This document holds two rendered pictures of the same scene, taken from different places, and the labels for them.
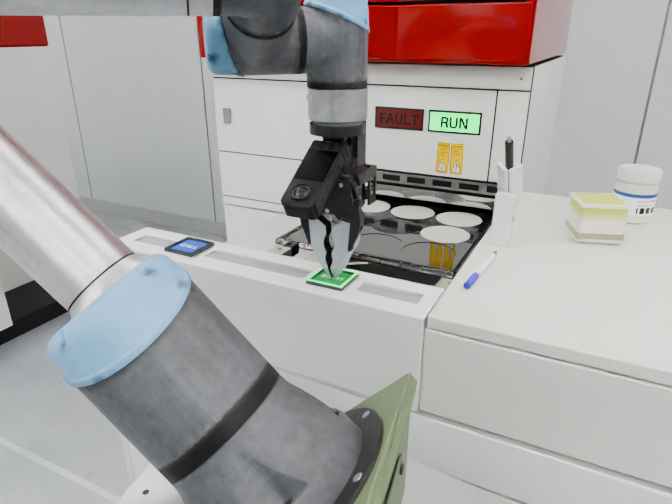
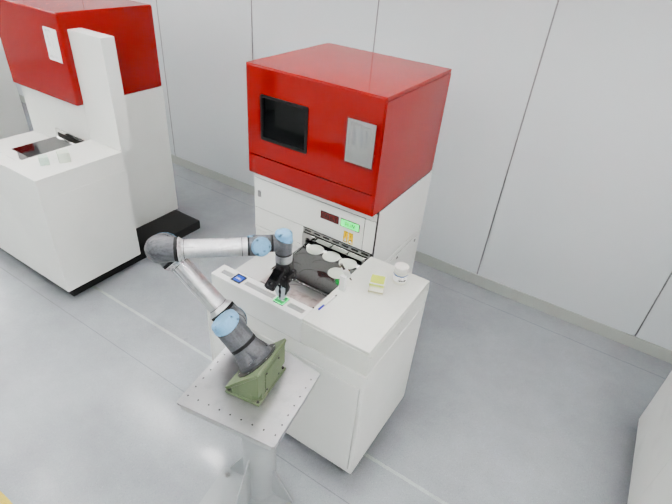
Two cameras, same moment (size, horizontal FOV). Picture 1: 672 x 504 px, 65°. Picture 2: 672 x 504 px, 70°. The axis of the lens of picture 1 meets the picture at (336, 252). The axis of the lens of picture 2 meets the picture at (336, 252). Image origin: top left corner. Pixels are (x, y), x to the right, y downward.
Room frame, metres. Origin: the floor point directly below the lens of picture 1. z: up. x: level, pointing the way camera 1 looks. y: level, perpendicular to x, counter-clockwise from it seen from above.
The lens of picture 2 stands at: (-1.01, -0.32, 2.41)
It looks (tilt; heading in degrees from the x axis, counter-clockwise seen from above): 34 degrees down; 3
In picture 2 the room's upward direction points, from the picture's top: 5 degrees clockwise
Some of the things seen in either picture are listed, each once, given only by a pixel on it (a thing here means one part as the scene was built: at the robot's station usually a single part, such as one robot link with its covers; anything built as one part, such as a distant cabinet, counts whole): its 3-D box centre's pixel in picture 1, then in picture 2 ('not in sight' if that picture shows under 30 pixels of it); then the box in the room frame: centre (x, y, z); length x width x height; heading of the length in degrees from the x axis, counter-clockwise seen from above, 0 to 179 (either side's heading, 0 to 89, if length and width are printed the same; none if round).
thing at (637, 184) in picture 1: (634, 193); (400, 273); (0.93, -0.54, 1.01); 0.07 x 0.07 x 0.10
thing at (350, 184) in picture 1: (339, 167); (284, 271); (0.69, -0.01, 1.12); 0.09 x 0.08 x 0.12; 153
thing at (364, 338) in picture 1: (260, 304); (260, 301); (0.73, 0.12, 0.89); 0.55 x 0.09 x 0.14; 63
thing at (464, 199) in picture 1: (413, 207); (334, 252); (1.22, -0.19, 0.89); 0.44 x 0.02 x 0.10; 63
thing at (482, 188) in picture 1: (416, 180); (335, 242); (1.22, -0.19, 0.96); 0.44 x 0.01 x 0.02; 63
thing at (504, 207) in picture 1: (506, 201); (345, 277); (0.82, -0.27, 1.03); 0.06 x 0.04 x 0.13; 153
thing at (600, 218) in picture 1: (595, 217); (377, 284); (0.83, -0.43, 1.00); 0.07 x 0.07 x 0.07; 83
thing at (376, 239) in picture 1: (395, 227); (320, 265); (1.07, -0.13, 0.90); 0.34 x 0.34 x 0.01; 63
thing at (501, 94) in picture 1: (350, 147); (311, 221); (1.31, -0.04, 1.02); 0.82 x 0.03 x 0.40; 63
